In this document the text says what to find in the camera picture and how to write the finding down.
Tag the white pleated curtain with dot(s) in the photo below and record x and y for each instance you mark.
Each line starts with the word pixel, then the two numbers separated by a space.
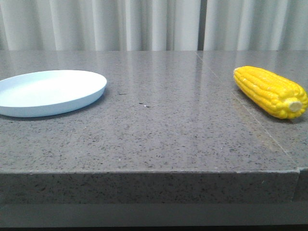
pixel 153 25

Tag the light blue round plate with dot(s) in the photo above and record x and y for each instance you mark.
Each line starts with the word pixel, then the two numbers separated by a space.
pixel 49 93

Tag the yellow corn cob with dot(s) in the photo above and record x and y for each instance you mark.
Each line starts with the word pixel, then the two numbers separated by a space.
pixel 277 95

